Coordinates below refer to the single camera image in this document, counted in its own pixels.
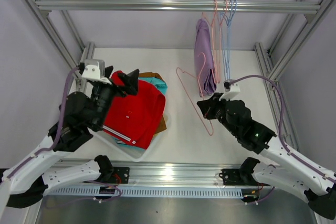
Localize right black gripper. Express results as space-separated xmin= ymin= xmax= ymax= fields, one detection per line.
xmin=196 ymin=93 xmax=238 ymax=136

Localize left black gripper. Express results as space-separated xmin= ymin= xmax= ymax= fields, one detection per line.
xmin=93 ymin=66 xmax=140 ymax=129

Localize pink hanger of lilac trousers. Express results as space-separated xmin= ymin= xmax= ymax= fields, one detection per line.
xmin=202 ymin=0 xmax=220 ymax=84

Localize pink hanger of red trousers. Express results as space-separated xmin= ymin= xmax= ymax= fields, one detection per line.
xmin=176 ymin=52 xmax=215 ymax=136

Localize teal trousers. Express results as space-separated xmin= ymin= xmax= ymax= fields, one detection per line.
xmin=115 ymin=77 xmax=168 ymax=149

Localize red trousers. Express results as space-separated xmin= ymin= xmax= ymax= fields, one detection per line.
xmin=102 ymin=70 xmax=166 ymax=148

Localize lilac trousers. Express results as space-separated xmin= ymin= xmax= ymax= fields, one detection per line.
xmin=194 ymin=18 xmax=217 ymax=95

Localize brown trousers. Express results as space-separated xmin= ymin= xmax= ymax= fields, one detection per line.
xmin=139 ymin=72 xmax=167 ymax=134

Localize blue hanger of brown trousers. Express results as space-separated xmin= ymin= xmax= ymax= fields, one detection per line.
xmin=220 ymin=0 xmax=236 ymax=81

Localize pink hanger of yellow trousers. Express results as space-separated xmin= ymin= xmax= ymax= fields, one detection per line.
xmin=214 ymin=0 xmax=227 ymax=81

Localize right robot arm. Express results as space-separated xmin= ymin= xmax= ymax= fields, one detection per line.
xmin=197 ymin=93 xmax=335 ymax=220

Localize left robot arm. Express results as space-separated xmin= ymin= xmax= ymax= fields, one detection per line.
xmin=1 ymin=63 xmax=140 ymax=210

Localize white plastic basket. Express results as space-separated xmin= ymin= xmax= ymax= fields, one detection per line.
xmin=90 ymin=113 xmax=171 ymax=162

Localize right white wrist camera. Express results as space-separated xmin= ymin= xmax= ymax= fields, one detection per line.
xmin=219 ymin=81 xmax=240 ymax=101

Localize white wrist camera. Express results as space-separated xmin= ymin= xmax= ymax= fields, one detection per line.
xmin=79 ymin=59 xmax=112 ymax=85
xmin=219 ymin=81 xmax=240 ymax=101

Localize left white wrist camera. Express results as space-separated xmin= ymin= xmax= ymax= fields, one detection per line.
xmin=79 ymin=59 xmax=112 ymax=85

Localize aluminium hanging rail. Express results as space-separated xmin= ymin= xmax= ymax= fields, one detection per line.
xmin=35 ymin=0 xmax=321 ymax=14

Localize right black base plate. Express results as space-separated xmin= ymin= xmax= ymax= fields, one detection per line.
xmin=218 ymin=168 xmax=254 ymax=186

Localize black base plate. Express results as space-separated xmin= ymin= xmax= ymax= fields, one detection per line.
xmin=218 ymin=168 xmax=254 ymax=186
xmin=96 ymin=167 xmax=130 ymax=200

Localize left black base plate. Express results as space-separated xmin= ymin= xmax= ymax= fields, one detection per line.
xmin=96 ymin=167 xmax=130 ymax=200

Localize aluminium frame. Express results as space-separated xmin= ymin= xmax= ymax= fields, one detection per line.
xmin=0 ymin=0 xmax=336 ymax=224

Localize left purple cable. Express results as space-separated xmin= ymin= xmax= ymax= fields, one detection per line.
xmin=0 ymin=67 xmax=123 ymax=208

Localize slotted cable duct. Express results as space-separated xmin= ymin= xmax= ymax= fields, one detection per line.
xmin=49 ymin=185 xmax=243 ymax=199

